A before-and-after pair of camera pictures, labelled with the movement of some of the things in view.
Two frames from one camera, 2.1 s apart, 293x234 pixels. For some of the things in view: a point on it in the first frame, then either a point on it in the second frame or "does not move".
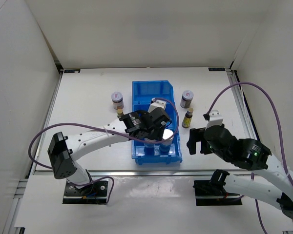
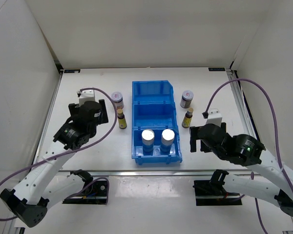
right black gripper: x=195 y=135 does not move
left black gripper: x=158 y=133 -> x=103 y=118
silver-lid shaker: x=149 y=148 does not move
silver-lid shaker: x=164 y=147 does not move
